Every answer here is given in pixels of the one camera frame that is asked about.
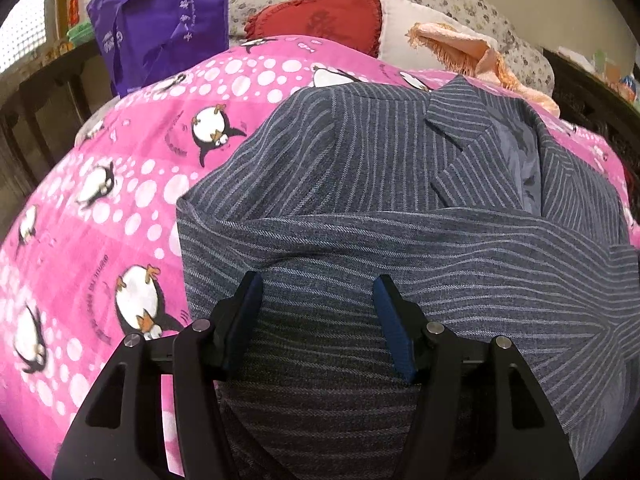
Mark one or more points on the grey striped suit jacket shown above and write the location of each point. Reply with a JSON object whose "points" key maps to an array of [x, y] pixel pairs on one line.
{"points": [[350, 185]]}

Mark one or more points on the dark wooden side table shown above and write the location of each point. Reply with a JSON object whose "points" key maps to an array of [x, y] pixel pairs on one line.
{"points": [[40, 100]]}

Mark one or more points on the cluster of small bottles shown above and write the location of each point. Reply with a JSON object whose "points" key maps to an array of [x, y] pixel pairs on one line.
{"points": [[610, 67]]}

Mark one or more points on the pink penguin print blanket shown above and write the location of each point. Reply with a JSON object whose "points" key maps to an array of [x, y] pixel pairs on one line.
{"points": [[125, 200]]}

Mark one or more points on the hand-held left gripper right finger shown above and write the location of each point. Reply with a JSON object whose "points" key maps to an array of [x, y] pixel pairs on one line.
{"points": [[395, 330]]}

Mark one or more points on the red heart-shaped pillow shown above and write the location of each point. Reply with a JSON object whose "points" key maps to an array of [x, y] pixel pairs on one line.
{"points": [[320, 20]]}

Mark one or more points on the peach fringed towel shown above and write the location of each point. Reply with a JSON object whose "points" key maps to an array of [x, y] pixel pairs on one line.
{"points": [[450, 40]]}

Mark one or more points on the purple fabric bag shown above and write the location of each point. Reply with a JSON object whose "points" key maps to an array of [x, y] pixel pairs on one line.
{"points": [[150, 20]]}

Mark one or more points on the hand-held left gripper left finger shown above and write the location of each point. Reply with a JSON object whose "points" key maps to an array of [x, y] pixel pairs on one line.
{"points": [[247, 310]]}

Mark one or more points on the red wall sticker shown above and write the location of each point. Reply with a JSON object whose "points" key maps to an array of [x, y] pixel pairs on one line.
{"points": [[75, 9]]}

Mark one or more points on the green plastic item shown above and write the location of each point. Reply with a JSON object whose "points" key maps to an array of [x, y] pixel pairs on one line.
{"points": [[80, 32]]}

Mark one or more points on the lattice window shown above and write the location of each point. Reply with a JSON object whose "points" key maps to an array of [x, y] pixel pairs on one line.
{"points": [[25, 25]]}

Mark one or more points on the dark carved wooden headboard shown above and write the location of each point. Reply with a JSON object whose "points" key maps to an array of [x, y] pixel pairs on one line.
{"points": [[575, 95]]}

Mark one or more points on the white pillow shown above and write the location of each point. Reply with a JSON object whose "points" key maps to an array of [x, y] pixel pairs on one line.
{"points": [[395, 30]]}

